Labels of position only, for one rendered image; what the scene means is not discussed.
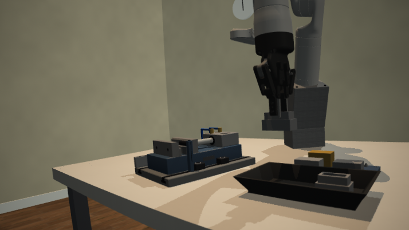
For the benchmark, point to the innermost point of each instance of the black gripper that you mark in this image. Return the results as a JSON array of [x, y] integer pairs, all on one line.
[[274, 48]]

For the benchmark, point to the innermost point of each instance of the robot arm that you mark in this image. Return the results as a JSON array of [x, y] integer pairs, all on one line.
[[274, 15]]

